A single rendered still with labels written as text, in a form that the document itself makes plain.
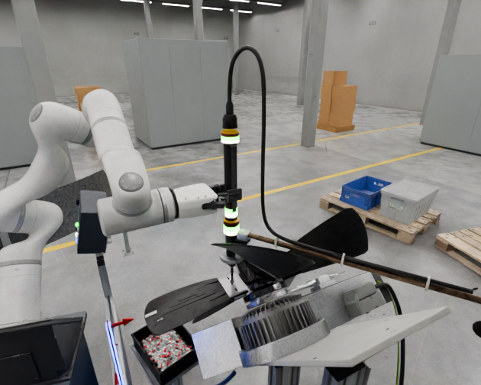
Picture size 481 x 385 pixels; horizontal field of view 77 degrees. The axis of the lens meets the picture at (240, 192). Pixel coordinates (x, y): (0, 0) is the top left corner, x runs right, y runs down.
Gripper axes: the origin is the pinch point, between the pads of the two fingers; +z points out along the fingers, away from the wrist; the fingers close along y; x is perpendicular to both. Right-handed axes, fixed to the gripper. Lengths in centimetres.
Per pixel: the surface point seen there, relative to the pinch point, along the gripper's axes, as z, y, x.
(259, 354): -1.8, 19.5, -37.4
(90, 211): -36, -59, -24
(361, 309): 32, 21, -36
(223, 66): 272, -625, 21
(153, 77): 106, -611, 3
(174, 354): -18, -12, -65
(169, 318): -20.3, 4.3, -30.6
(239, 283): 1.8, 1.0, -30.1
